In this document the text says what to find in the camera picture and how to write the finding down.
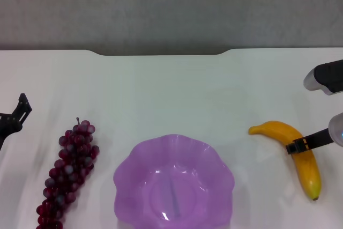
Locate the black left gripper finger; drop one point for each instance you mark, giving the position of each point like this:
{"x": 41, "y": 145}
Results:
{"x": 23, "y": 107}

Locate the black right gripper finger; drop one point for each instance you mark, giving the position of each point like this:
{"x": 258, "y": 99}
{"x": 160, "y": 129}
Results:
{"x": 296, "y": 146}

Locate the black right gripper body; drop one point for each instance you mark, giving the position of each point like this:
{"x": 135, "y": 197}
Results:
{"x": 320, "y": 137}

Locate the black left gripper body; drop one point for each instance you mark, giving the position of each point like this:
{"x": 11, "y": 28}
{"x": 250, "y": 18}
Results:
{"x": 6, "y": 127}

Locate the yellow banana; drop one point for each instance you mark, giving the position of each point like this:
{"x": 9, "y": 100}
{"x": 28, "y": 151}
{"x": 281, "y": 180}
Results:
{"x": 278, "y": 131}

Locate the red grape bunch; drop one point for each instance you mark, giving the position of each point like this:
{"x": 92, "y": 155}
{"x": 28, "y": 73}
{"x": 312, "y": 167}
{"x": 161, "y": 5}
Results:
{"x": 72, "y": 159}

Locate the purple scalloped plastic plate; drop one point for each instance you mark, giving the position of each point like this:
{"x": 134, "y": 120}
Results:
{"x": 174, "y": 183}

